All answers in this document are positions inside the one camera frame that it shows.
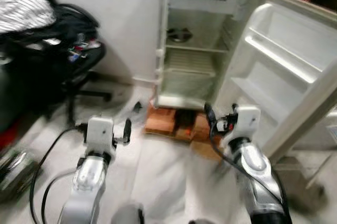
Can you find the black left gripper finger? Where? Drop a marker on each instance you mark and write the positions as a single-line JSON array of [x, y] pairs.
[[127, 130]]

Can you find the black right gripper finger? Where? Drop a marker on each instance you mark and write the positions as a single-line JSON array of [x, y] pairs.
[[209, 114]]

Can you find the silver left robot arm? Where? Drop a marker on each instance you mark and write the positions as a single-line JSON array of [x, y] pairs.
[[87, 182]]

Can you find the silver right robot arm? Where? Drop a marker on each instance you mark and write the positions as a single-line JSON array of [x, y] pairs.
[[258, 176]]

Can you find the white fridge door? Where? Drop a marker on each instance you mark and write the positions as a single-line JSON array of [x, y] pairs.
[[284, 77]]

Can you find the small black floor object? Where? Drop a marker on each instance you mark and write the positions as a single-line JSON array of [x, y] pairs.
[[138, 107]]

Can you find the wooden pallet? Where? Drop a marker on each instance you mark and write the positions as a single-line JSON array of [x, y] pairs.
[[163, 121]]

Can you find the grey robot left leg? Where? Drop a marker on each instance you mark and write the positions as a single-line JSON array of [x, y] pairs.
[[126, 214]]

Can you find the black office chair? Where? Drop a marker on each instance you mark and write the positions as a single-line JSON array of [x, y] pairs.
[[79, 71]]

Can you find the metal bowl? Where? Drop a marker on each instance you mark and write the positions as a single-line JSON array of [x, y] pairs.
[[179, 36]]

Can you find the white plastic storage box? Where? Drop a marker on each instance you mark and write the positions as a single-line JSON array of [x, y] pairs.
[[318, 129]]

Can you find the black clothes pile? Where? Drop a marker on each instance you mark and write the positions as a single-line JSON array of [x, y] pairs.
[[73, 24]]

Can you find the black white striped cloth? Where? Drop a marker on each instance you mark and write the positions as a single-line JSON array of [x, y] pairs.
[[23, 12]]

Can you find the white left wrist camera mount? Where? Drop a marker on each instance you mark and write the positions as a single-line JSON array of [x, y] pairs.
[[100, 133]]

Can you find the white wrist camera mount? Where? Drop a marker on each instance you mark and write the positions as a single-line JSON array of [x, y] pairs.
[[100, 133], [246, 123]]

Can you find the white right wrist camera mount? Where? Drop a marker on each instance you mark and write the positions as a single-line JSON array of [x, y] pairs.
[[246, 123]]

